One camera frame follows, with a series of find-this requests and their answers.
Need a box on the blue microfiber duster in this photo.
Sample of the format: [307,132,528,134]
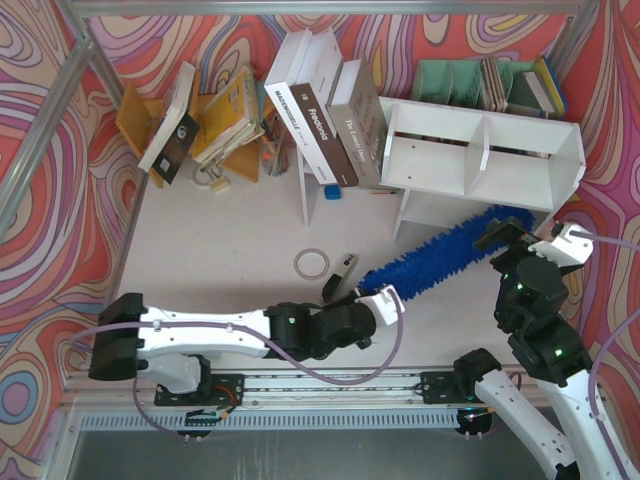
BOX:
[358,205,535,301]

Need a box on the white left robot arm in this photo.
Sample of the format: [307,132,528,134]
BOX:
[70,285,405,395]

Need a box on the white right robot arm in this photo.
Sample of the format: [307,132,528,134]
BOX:
[453,217,639,479]

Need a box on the white bookshelf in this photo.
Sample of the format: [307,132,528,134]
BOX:
[380,97,586,231]

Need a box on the grey black stapler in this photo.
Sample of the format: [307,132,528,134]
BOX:
[321,253,358,303]

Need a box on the roll of masking tape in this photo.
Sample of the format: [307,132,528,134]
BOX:
[293,248,330,281]

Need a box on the small blue box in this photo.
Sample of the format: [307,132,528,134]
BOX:
[323,185,342,201]

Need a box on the white book support stand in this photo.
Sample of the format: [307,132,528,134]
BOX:
[296,148,321,228]

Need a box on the blue and yellow book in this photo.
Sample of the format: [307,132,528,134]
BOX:
[523,57,567,120]

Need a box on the green desk organizer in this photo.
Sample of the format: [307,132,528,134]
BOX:
[411,56,535,112]

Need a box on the cup of pencils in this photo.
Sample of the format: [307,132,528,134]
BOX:
[260,112,293,177]

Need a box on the grey Lonely Ones book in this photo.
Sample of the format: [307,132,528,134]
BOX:
[328,59,388,188]

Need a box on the brown Fredonia book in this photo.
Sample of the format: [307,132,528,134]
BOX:
[291,82,358,187]

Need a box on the stack of yellow books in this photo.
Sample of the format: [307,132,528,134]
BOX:
[192,64,264,166]

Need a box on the black and white book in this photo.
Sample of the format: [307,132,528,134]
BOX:
[138,62,200,184]

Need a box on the white Mademoiselle book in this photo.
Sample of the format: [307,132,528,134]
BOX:
[265,29,353,186]

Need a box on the metal rail with mounts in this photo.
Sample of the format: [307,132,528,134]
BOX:
[154,370,478,408]

